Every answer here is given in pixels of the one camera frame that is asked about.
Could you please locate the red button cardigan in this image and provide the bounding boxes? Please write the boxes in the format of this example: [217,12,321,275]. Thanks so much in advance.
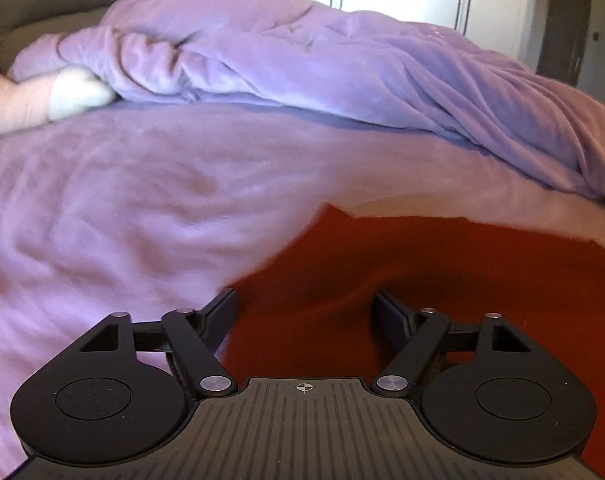
[217,202,605,480]

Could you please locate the lilac bed sheet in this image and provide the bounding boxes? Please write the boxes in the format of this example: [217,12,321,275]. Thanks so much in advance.
[0,100,605,477]

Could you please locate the green padded headboard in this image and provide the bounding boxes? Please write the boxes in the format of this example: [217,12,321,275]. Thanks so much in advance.
[0,0,136,74]

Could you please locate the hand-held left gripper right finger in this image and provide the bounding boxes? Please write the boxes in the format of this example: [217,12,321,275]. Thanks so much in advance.
[371,290,529,396]

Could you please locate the grey door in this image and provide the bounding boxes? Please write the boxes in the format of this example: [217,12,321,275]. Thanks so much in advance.
[535,0,599,92]

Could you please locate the white plush pillow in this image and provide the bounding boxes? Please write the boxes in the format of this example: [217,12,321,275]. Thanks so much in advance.
[0,66,116,137]

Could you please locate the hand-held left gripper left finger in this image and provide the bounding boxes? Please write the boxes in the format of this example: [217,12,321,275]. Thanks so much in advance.
[80,287,238,396]

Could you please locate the purple fleece duvet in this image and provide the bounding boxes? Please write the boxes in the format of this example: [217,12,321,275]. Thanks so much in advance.
[10,0,605,207]

